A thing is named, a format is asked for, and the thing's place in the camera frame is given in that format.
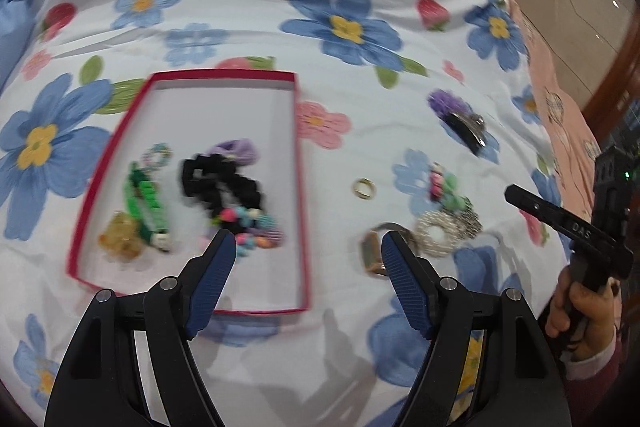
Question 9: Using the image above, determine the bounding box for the rose gold wrist watch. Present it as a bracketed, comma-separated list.
[359, 222, 419, 277]

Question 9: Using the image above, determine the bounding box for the green bow hair tie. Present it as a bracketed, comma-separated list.
[439, 173, 474, 212]

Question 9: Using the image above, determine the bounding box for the gold ring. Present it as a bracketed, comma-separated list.
[351, 176, 377, 200]

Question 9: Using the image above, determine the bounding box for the pink bead charm bracelet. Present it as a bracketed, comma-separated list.
[426, 161, 449, 204]

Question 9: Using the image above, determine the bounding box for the red jewelry box tray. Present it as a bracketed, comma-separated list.
[66, 69, 310, 315]

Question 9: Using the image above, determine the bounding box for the person's right hand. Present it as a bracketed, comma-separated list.
[544, 263, 622, 371]

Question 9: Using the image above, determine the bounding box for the pink patterned blanket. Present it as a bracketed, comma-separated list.
[506, 0, 601, 220]

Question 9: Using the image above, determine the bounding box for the amber yellow hair clip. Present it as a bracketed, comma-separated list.
[98, 211, 143, 261]

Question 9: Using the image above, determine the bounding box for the black rhinestone hair claw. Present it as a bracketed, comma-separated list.
[444, 112, 486, 155]

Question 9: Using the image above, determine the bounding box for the floral white bed sheet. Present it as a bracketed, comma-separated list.
[1, 0, 565, 426]

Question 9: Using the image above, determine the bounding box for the purple lace scrunchie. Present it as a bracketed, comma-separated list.
[426, 89, 473, 120]

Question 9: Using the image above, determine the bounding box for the black velvet scrunchie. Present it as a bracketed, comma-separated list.
[180, 154, 262, 218]

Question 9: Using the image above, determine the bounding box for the blue floral pillow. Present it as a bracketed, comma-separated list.
[0, 0, 35, 89]

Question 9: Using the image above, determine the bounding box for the pearl hair tie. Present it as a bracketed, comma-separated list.
[414, 209, 484, 258]

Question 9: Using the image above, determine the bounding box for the colorful candy bead bracelet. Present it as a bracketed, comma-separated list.
[208, 204, 286, 258]

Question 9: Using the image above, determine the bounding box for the lilac bow hair tie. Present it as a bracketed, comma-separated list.
[207, 137, 262, 167]

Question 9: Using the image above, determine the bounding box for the pastel bead ring bracelet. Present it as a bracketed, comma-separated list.
[142, 142, 174, 170]

